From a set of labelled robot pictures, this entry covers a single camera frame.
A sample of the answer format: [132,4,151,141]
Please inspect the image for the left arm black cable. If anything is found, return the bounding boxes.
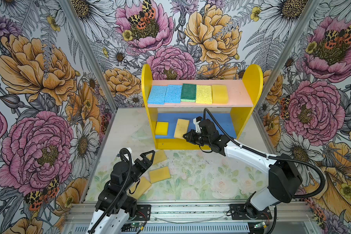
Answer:
[87,147,133,234]

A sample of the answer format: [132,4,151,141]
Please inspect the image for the yellow shelf with coloured boards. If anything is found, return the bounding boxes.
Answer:
[141,64,264,150]

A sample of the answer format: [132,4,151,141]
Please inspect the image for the right aluminium frame post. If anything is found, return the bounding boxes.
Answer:
[258,0,322,109]

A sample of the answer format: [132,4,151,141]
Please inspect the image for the aluminium frame post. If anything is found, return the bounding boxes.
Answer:
[258,0,322,109]
[57,0,119,112]

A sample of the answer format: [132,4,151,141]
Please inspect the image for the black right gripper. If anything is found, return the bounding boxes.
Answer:
[182,129,211,147]

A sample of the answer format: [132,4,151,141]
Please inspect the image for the left aluminium frame post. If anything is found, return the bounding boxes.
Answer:
[57,0,119,112]

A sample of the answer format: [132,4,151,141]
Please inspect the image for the green scouring sponge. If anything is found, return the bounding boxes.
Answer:
[180,83,197,102]

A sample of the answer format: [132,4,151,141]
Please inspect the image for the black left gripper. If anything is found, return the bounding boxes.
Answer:
[123,151,156,190]

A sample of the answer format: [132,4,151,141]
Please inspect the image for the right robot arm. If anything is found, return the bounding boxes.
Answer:
[182,117,302,219]

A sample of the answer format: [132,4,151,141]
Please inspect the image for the tan yellow sponge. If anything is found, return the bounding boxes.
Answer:
[128,177,152,200]
[149,166,171,184]
[153,150,167,165]

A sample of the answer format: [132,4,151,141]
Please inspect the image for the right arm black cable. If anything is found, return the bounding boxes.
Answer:
[203,108,326,199]

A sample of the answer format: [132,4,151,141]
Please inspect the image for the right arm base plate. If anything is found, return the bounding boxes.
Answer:
[228,203,272,220]

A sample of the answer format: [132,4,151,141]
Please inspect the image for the speckled yellow sponge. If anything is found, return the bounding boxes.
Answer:
[196,85,213,104]

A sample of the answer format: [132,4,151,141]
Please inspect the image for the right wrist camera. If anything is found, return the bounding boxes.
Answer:
[193,117,203,133]

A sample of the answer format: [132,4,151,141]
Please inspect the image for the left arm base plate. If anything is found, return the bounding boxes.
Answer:
[129,204,152,221]

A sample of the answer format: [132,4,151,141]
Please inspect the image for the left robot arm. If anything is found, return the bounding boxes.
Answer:
[86,148,156,234]

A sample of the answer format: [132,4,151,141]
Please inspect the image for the light blue sponge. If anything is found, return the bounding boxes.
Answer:
[147,85,167,105]

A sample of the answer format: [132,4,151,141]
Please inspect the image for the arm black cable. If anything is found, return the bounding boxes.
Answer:
[203,108,326,199]
[87,147,133,234]

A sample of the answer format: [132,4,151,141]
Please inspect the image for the bright yellow square sponge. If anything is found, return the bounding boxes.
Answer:
[155,121,169,136]

